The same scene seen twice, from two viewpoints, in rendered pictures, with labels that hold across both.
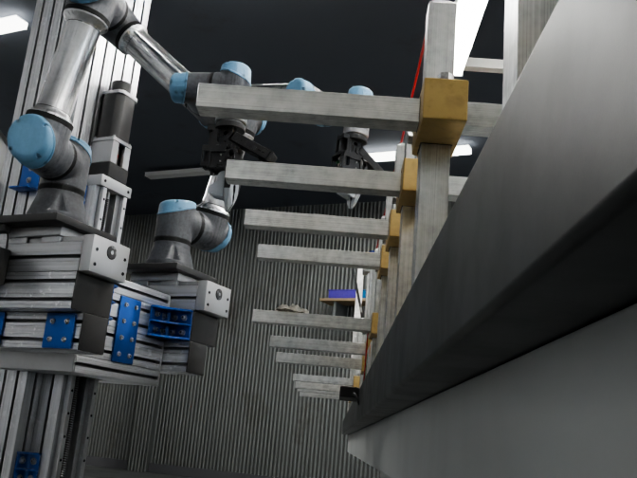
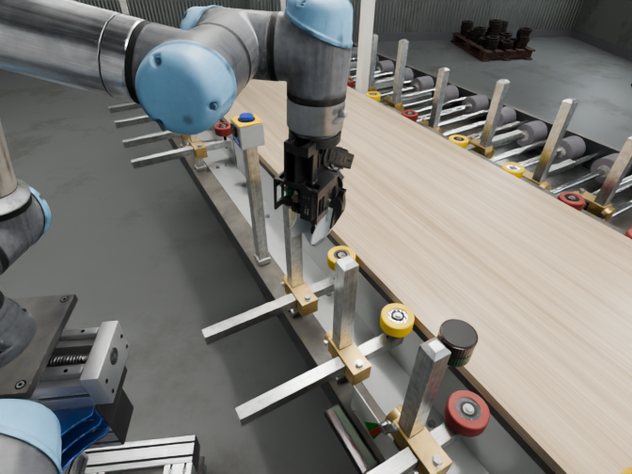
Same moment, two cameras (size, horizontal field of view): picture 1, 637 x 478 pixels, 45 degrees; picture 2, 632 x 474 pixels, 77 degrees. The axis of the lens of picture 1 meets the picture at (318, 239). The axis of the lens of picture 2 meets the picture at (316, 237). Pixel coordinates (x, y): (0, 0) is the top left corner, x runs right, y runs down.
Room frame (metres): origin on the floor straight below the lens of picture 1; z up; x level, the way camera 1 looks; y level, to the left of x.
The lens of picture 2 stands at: (1.65, 0.18, 1.65)
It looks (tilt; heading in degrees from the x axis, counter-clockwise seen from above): 39 degrees down; 328
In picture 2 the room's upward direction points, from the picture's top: straight up
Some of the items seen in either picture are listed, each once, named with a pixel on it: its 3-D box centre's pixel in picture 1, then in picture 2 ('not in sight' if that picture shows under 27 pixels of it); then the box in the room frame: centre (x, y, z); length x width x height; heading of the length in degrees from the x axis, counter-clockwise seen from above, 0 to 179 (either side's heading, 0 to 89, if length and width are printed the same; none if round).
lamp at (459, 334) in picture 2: not in sight; (444, 371); (1.86, -0.22, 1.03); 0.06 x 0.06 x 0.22; 88
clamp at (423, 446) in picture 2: (381, 327); (417, 441); (1.84, -0.17, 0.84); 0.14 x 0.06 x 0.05; 178
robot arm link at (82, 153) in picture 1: (64, 164); not in sight; (1.89, 0.68, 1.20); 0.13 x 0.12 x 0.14; 170
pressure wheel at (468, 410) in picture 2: not in sight; (462, 421); (1.82, -0.27, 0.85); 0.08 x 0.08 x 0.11
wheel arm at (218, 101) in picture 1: (352, 110); not in sight; (0.83, -0.03, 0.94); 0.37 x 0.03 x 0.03; 88
